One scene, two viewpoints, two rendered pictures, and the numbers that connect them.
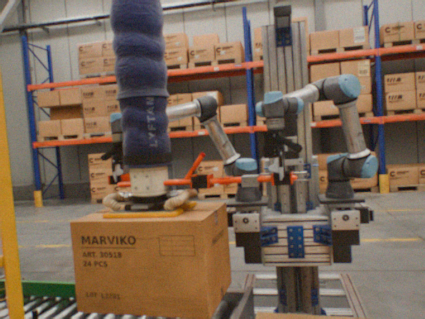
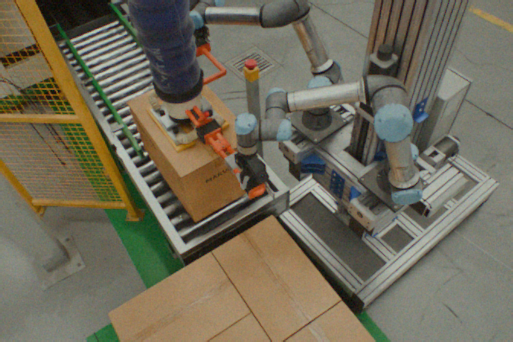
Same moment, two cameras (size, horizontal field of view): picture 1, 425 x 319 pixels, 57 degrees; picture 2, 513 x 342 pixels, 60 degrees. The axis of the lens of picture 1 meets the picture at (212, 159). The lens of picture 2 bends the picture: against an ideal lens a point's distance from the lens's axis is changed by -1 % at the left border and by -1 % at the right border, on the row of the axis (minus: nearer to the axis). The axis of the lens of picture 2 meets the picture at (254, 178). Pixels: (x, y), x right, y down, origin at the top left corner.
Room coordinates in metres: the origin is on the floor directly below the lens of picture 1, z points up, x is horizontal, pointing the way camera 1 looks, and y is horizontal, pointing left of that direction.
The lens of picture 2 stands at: (0.90, -1.03, 2.68)
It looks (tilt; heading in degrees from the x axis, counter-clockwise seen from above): 54 degrees down; 45
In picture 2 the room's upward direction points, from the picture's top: 5 degrees counter-clockwise
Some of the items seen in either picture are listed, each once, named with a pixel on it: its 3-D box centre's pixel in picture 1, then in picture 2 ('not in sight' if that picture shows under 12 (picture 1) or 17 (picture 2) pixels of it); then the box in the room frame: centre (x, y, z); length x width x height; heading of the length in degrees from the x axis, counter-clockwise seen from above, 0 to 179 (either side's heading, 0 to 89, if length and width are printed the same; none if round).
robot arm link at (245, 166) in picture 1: (246, 170); (319, 94); (2.21, -0.19, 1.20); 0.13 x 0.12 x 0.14; 19
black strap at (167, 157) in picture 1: (148, 157); (179, 80); (1.78, 0.29, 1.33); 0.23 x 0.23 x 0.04
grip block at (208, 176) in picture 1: (202, 181); (209, 131); (1.71, 0.05, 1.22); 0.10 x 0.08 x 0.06; 164
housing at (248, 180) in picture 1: (250, 180); (235, 162); (1.66, -0.16, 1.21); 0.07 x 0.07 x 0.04; 74
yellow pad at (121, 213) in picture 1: (142, 209); (169, 123); (1.69, 0.32, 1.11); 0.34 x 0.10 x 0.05; 74
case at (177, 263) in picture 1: (155, 254); (194, 144); (1.78, 0.29, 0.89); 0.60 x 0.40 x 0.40; 75
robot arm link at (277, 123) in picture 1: (274, 124); (246, 144); (1.63, -0.27, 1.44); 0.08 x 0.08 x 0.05
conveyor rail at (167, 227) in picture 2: not in sight; (105, 128); (1.70, 1.16, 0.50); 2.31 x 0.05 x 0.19; 74
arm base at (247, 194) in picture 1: (248, 191); (317, 112); (2.20, -0.19, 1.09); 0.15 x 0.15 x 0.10
